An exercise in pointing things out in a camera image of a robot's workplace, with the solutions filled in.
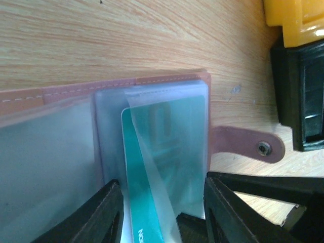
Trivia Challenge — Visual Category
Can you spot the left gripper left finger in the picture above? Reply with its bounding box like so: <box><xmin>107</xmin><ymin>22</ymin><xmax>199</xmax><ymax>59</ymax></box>
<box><xmin>34</xmin><ymin>180</ymin><xmax>124</xmax><ymax>242</ymax></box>

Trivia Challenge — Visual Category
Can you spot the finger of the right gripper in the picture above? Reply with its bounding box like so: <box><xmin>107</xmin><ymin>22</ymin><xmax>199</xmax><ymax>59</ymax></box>
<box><xmin>206</xmin><ymin>172</ymin><xmax>323</xmax><ymax>242</ymax></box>

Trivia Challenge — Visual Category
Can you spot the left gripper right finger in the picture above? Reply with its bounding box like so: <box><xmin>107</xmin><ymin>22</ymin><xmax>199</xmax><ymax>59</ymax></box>
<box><xmin>204</xmin><ymin>178</ymin><xmax>278</xmax><ymax>242</ymax></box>

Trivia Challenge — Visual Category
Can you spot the pink card holder wallet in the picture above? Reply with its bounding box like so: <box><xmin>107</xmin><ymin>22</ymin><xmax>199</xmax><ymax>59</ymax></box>
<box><xmin>1</xmin><ymin>72</ymin><xmax>285</xmax><ymax>242</ymax></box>

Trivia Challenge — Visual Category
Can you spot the green credit card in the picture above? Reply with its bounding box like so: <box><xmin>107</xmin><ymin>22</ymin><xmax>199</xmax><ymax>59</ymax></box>
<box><xmin>121</xmin><ymin>96</ymin><xmax>208</xmax><ymax>242</ymax></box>

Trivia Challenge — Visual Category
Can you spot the black bin with green cards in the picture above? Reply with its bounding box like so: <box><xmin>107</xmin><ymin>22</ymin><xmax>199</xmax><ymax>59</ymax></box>
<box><xmin>270</xmin><ymin>37</ymin><xmax>323</xmax><ymax>152</ymax></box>

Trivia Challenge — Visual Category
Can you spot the yellow plastic bin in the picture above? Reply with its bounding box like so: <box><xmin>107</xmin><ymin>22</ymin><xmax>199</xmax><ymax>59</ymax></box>
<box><xmin>263</xmin><ymin>0</ymin><xmax>323</xmax><ymax>48</ymax></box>

